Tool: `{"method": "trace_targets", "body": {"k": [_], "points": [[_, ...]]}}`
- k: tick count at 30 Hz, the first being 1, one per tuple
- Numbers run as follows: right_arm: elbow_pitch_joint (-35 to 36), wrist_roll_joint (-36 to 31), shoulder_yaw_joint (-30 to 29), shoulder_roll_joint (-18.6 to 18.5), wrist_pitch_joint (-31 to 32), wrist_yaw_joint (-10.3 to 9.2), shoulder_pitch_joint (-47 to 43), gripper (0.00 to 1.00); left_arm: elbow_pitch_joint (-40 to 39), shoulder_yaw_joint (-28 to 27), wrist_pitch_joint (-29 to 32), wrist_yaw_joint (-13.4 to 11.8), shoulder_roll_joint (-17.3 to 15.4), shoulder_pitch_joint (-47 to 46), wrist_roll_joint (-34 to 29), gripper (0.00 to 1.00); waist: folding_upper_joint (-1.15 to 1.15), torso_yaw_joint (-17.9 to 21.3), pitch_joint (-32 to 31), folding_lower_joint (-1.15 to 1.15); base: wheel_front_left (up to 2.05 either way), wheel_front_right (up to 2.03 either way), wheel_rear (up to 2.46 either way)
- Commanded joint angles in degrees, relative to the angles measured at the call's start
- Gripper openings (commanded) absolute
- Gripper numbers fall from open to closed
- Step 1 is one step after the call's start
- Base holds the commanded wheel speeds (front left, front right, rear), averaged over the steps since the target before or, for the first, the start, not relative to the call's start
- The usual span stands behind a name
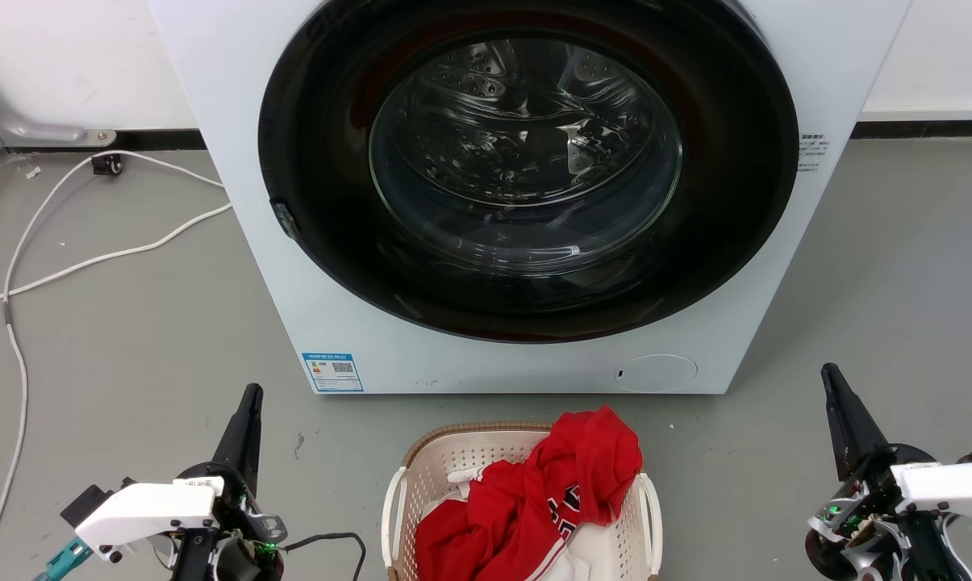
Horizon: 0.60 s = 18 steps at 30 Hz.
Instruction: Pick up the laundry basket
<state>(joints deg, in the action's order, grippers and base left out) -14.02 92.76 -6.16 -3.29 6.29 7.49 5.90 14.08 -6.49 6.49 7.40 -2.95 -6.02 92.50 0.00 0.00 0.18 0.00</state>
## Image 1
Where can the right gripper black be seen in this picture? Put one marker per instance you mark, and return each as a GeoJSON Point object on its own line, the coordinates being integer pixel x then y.
{"type": "Point", "coordinates": [873, 500]}

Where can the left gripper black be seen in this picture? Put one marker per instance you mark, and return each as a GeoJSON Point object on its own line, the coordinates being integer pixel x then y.
{"type": "Point", "coordinates": [235, 516]}

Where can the beige plastic laundry basket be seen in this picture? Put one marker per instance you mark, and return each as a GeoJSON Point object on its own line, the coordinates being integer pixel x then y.
{"type": "Point", "coordinates": [453, 456]}

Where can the blue energy label sticker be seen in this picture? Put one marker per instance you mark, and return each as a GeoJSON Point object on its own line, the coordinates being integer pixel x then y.
{"type": "Point", "coordinates": [332, 372]}

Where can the white front-load washing machine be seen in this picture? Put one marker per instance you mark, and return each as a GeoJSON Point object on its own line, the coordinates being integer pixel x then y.
{"type": "Point", "coordinates": [292, 323]}

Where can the round white filter cover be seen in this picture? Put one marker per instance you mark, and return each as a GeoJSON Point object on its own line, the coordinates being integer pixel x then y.
{"type": "Point", "coordinates": [655, 374]}

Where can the round black washer door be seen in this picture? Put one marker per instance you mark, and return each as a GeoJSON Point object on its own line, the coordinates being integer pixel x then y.
{"type": "Point", "coordinates": [332, 242]}

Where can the grey washer door latch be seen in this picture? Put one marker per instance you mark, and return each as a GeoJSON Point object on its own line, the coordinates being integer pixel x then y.
{"type": "Point", "coordinates": [284, 219]}

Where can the red sports jersey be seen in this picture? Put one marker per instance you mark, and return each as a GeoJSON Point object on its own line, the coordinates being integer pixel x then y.
{"type": "Point", "coordinates": [518, 500]}

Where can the small printed text label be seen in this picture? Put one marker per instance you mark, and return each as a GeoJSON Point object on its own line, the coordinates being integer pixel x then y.
{"type": "Point", "coordinates": [812, 152]}

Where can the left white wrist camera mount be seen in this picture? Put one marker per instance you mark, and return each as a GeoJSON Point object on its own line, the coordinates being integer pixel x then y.
{"type": "Point", "coordinates": [147, 508]}

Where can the left black wrist camera box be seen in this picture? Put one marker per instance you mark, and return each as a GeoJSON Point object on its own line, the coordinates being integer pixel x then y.
{"type": "Point", "coordinates": [86, 500]}

